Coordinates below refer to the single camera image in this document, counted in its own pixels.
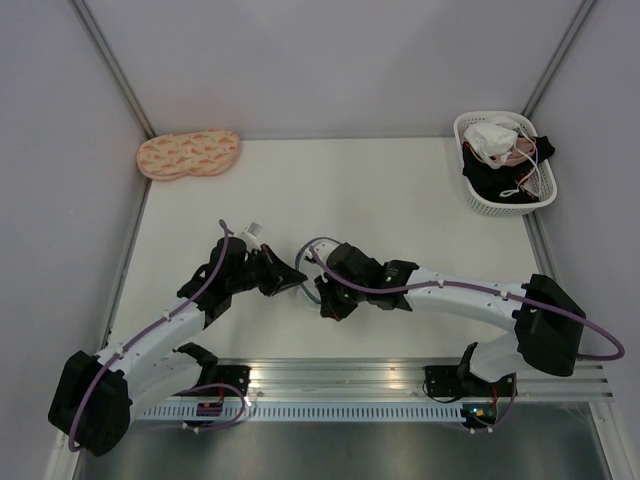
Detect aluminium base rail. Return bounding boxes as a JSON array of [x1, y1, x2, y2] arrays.
[[219, 358, 613, 402]]

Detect white bra in basket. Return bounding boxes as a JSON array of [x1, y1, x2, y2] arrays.
[[463, 115, 520, 169]]

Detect white slotted cable duct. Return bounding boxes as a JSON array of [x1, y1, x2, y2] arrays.
[[136, 400, 464, 423]]

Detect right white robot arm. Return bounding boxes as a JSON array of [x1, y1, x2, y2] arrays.
[[306, 241, 585, 395]]

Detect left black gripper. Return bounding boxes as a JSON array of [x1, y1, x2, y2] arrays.
[[227, 244, 306, 297]]

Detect black garment in basket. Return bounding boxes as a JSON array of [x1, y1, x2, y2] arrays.
[[462, 136, 556, 204]]

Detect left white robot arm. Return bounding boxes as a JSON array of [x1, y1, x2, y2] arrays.
[[48, 236, 307, 456]]

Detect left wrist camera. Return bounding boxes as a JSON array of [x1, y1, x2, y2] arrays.
[[238, 222, 262, 253]]

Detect pink patterned bra case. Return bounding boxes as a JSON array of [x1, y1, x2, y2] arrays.
[[136, 129, 242, 181]]

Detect pink garment in basket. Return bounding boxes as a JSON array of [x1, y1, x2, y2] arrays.
[[503, 137, 537, 167]]

